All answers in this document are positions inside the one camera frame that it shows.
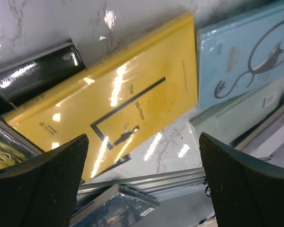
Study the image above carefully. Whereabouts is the yellow hardcover book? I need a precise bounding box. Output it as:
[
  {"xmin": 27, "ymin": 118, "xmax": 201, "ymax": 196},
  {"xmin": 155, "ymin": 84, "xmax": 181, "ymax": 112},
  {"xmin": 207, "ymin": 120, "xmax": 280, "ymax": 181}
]
[{"xmin": 3, "ymin": 11, "xmax": 198, "ymax": 182}]

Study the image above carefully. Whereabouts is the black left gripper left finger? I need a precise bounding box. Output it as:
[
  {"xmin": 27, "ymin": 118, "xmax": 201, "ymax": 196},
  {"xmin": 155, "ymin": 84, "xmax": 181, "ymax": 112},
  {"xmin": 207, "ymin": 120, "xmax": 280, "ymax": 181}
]
[{"xmin": 0, "ymin": 134, "xmax": 89, "ymax": 227}]

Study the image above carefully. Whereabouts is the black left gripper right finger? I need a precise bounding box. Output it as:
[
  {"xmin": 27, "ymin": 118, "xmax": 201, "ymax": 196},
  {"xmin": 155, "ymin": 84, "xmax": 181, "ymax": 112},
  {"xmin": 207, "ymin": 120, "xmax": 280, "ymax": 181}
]
[{"xmin": 199, "ymin": 132, "xmax": 284, "ymax": 227}]

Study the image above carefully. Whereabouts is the light blue cat book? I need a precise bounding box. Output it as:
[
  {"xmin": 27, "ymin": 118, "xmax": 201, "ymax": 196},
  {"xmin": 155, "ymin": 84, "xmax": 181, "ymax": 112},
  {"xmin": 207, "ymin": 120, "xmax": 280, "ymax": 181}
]
[{"xmin": 196, "ymin": 0, "xmax": 284, "ymax": 110}]

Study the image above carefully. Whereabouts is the black glossy book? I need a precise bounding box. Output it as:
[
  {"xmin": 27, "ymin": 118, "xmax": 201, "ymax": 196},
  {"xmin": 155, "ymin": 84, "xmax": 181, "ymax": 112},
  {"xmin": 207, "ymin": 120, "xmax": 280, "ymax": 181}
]
[{"xmin": 0, "ymin": 40, "xmax": 85, "ymax": 114}]

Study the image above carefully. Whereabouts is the green Alice Wonderland book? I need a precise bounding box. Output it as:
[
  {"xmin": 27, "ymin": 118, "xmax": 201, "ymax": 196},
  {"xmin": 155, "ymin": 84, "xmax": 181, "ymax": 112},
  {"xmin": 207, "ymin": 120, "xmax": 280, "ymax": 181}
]
[{"xmin": 0, "ymin": 115, "xmax": 44, "ymax": 169}]

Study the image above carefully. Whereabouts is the purple night sky book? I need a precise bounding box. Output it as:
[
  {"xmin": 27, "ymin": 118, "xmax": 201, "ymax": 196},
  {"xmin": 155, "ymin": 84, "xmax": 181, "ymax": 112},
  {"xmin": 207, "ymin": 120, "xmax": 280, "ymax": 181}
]
[{"xmin": 235, "ymin": 105, "xmax": 284, "ymax": 160}]

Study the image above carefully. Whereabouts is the dark blue hardcover book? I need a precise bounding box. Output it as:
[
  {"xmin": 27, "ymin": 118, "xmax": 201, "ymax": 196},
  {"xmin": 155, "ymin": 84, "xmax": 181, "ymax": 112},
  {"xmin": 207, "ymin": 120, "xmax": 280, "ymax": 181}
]
[{"xmin": 69, "ymin": 184, "xmax": 160, "ymax": 227}]

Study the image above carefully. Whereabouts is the aluminium rail base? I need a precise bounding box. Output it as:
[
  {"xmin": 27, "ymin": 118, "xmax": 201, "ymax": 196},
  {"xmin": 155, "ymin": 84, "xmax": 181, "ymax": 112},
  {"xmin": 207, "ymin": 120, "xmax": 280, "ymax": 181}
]
[{"xmin": 77, "ymin": 167, "xmax": 205, "ymax": 197}]

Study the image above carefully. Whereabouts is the pale green grey book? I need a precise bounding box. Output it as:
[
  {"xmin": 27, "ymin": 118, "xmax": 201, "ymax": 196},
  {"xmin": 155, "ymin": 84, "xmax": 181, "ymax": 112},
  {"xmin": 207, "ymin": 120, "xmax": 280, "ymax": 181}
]
[{"xmin": 190, "ymin": 79, "xmax": 284, "ymax": 146}]

